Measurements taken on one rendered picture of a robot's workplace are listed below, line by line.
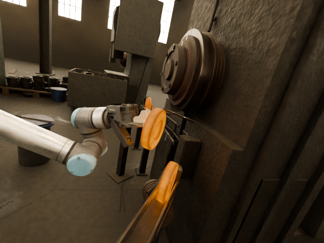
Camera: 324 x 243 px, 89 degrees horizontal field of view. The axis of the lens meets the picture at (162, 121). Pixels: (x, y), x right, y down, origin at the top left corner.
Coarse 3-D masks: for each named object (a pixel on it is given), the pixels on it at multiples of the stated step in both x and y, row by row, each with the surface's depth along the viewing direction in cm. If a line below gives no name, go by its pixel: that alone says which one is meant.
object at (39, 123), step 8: (32, 120) 152; (40, 120) 155; (48, 120) 159; (48, 128) 157; (24, 152) 150; (32, 152) 152; (24, 160) 153; (32, 160) 154; (40, 160) 159; (48, 160) 168
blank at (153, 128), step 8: (152, 112) 56; (160, 112) 57; (152, 120) 55; (160, 120) 60; (144, 128) 54; (152, 128) 54; (160, 128) 64; (144, 136) 55; (152, 136) 57; (160, 136) 67; (144, 144) 57; (152, 144) 60
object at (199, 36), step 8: (192, 32) 90; (200, 32) 82; (200, 40) 81; (208, 40) 82; (200, 48) 80; (208, 48) 80; (200, 56) 79; (208, 56) 79; (200, 64) 78; (208, 64) 79; (200, 72) 78; (208, 72) 79; (200, 80) 79; (208, 80) 81; (192, 88) 83; (200, 88) 82; (192, 96) 83; (200, 96) 85; (184, 104) 91; (192, 104) 89
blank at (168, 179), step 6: (174, 162) 65; (168, 168) 60; (174, 168) 60; (168, 174) 59; (174, 174) 63; (162, 180) 58; (168, 180) 57; (174, 180) 70; (162, 186) 57; (168, 186) 57; (162, 192) 57; (168, 192) 63; (156, 198) 59; (162, 198) 58
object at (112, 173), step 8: (112, 104) 152; (120, 104) 159; (128, 128) 153; (120, 144) 160; (120, 152) 162; (120, 160) 163; (120, 168) 165; (112, 176) 165; (120, 176) 167; (128, 176) 170
